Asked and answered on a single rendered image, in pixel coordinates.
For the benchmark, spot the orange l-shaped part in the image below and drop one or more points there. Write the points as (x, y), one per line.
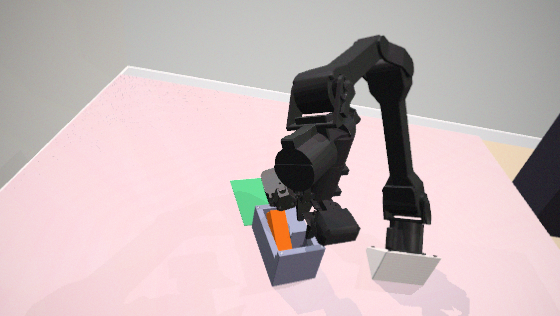
(279, 228)

